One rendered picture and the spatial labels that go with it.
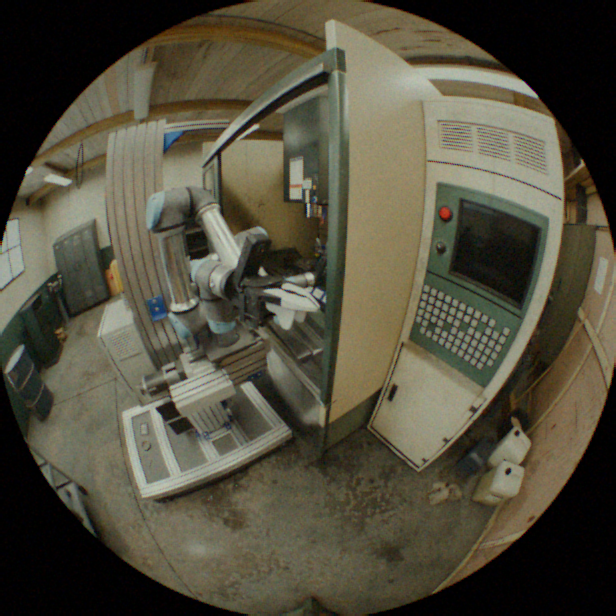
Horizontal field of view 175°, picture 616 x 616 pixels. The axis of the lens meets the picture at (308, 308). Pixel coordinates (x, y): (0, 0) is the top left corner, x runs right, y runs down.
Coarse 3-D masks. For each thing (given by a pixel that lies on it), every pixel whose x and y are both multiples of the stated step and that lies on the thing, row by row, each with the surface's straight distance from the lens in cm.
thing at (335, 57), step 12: (336, 48) 74; (312, 60) 80; (324, 60) 75; (336, 60) 70; (300, 72) 83; (276, 84) 97; (312, 84) 76; (264, 96) 105; (288, 96) 85; (252, 108) 116; (276, 108) 97; (240, 120) 131; (228, 132) 153; (240, 132) 131; (216, 144) 187; (228, 144) 158; (204, 156) 246
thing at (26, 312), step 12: (36, 300) 462; (24, 312) 462; (36, 312) 454; (36, 324) 454; (48, 324) 479; (36, 336) 467; (48, 336) 467; (36, 348) 482; (48, 348) 463; (60, 348) 494; (48, 360) 480
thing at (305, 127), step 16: (320, 96) 159; (288, 112) 185; (304, 112) 165; (320, 112) 153; (288, 128) 180; (304, 128) 160; (320, 128) 149; (288, 144) 176; (304, 144) 157; (320, 144) 146; (288, 160) 173; (304, 160) 155; (320, 160) 144; (288, 176) 172; (304, 176) 154; (320, 176) 143; (288, 192) 172; (304, 192) 153; (320, 192) 143
